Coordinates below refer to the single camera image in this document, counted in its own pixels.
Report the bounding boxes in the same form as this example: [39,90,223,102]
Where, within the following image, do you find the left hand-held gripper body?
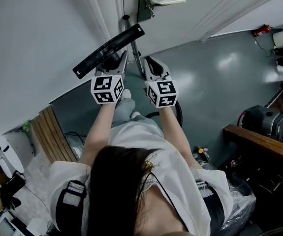
[91,69,126,105]

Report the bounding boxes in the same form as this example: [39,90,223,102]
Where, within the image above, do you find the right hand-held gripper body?
[145,72,179,109]

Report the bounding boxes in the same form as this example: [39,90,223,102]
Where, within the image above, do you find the shiny metal tube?
[121,15,144,78]

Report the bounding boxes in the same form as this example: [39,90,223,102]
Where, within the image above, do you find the person's left forearm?
[78,103,117,166]

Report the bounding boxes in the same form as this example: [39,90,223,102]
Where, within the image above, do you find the person's right forearm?
[159,107,197,171]

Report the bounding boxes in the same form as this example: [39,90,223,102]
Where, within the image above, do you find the black plastic device housing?
[237,104,283,141]

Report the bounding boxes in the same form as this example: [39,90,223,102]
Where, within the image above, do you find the grey trousers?
[111,98,165,137]

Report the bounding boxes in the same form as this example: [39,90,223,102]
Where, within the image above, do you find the white door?
[121,0,283,43]

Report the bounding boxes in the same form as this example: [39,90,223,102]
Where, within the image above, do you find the wooden slatted panel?
[31,106,78,163]

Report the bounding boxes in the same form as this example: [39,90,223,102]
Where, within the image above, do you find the yellow-capped small tool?
[197,146,211,161]

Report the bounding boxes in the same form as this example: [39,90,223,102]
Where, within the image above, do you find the white shirt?
[48,120,234,236]

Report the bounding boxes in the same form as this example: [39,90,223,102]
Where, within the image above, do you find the brown wooden furniture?
[223,89,283,236]

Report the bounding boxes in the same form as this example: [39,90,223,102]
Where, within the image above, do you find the red fire extinguisher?
[252,24,271,38]

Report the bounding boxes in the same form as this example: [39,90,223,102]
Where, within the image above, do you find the white domed device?
[0,131,35,173]

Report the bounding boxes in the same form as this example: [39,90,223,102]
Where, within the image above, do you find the plastic-wrapped black furniture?
[192,151,256,232]

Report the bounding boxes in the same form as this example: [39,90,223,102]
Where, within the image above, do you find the black floor cable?
[64,131,87,152]

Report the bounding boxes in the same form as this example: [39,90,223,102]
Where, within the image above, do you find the silver door handle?
[136,0,186,23]

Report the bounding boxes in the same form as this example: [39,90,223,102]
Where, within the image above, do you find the black neck cord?
[137,172,179,206]

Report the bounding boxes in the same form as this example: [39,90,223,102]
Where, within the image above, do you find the black harness strap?
[195,179,224,231]
[56,180,87,236]

